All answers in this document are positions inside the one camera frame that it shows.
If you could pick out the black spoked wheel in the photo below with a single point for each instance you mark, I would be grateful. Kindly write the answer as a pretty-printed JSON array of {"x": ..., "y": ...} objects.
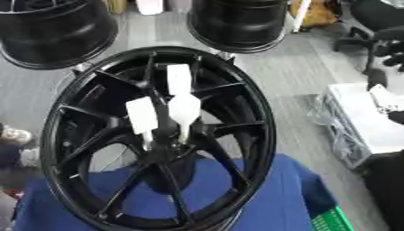
[{"x": 108, "y": 90}]

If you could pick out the green plastic crate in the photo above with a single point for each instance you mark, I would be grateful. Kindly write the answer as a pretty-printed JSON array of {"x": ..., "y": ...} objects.
[{"x": 330, "y": 221}]

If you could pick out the black wheel rim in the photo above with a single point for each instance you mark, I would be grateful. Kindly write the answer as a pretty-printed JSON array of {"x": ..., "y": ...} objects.
[
  {"x": 237, "y": 24},
  {"x": 58, "y": 36}
]

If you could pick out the black office chair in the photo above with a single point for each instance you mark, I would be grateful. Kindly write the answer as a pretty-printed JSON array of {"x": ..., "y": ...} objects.
[{"x": 376, "y": 27}]

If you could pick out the person's shoe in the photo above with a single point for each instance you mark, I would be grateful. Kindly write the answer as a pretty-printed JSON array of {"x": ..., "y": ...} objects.
[{"x": 14, "y": 136}]

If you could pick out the white plastic crate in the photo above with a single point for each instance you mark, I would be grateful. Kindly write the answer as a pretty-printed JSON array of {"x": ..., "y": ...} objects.
[{"x": 363, "y": 120}]

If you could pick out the tan cardboard box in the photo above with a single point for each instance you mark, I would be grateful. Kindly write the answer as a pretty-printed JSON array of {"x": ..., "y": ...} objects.
[{"x": 319, "y": 12}]

